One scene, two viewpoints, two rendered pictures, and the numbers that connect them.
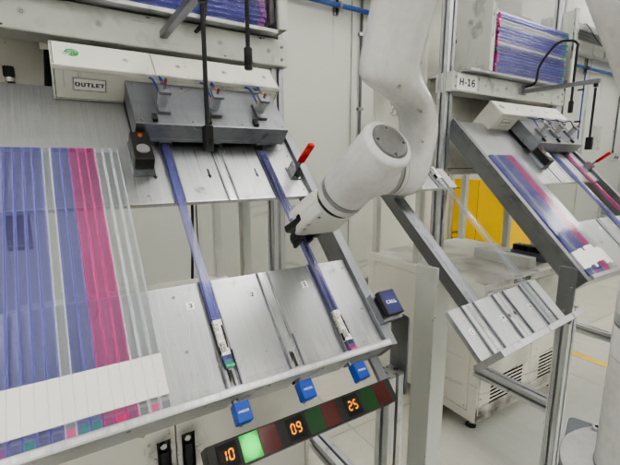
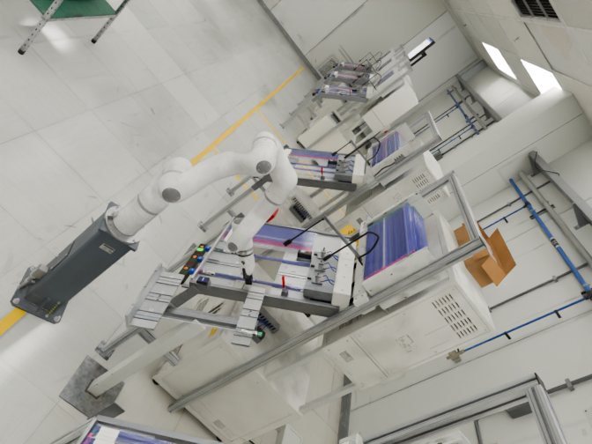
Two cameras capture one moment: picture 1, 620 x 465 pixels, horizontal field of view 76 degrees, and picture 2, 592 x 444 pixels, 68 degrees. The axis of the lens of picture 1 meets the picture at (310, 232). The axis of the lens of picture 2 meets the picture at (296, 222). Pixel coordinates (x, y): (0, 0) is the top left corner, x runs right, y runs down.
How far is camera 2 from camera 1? 2.35 m
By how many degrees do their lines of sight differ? 100
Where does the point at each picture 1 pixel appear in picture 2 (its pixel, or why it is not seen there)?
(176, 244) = not seen: outside the picture
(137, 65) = (344, 255)
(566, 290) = (108, 413)
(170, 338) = not seen: hidden behind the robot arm
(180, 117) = (315, 260)
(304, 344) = (211, 265)
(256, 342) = (222, 257)
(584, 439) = (136, 237)
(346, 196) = not seen: hidden behind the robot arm
